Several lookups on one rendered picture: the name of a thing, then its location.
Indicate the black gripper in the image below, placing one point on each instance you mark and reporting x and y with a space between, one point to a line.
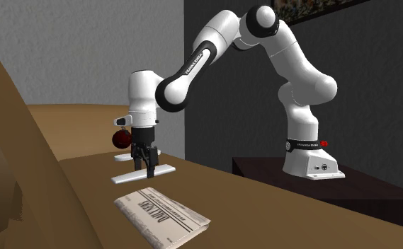
142 135

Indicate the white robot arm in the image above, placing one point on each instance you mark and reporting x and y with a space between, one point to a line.
301 72

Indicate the long white flat bar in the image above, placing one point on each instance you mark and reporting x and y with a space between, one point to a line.
128 177

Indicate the dark red ball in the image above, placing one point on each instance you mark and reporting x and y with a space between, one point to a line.
121 139

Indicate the folded newspaper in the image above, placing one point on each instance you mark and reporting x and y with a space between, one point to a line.
163 215

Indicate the dark robot stand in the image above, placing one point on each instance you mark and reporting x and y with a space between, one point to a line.
360 196

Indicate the dark framed wall picture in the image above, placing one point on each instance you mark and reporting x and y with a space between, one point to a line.
301 8

